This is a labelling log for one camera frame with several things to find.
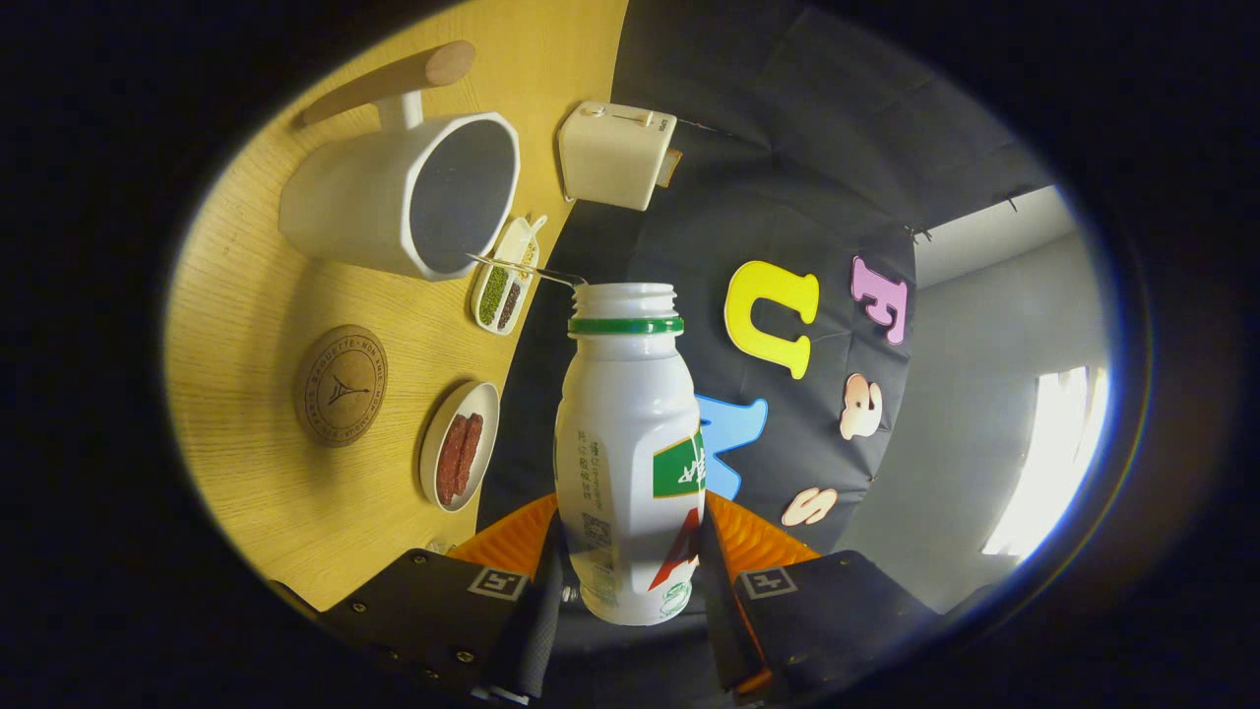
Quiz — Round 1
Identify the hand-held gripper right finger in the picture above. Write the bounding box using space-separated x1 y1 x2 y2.
697 490 941 705

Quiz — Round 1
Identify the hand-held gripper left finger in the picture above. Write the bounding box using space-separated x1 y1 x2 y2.
320 492 567 705

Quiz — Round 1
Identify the white juice bottle green label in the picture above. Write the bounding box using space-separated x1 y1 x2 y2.
553 282 708 627

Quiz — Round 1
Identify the round cork coaster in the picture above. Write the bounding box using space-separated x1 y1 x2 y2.
293 325 389 449

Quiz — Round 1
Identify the white cup wooden handle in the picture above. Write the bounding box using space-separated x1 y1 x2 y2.
278 39 521 283

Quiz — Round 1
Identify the brown meat patty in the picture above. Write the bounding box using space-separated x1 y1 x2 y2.
436 416 469 506
453 414 485 498

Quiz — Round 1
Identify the round beige plate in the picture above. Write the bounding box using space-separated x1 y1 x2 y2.
419 380 501 513

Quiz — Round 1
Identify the divided white bean dish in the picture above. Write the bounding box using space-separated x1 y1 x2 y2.
471 215 548 337

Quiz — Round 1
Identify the wooden table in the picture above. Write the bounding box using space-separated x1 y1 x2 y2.
162 0 631 612

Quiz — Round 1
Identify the cream toaster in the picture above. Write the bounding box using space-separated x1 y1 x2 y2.
557 100 675 213

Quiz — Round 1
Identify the black backdrop cloth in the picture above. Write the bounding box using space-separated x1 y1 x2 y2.
477 0 1059 705

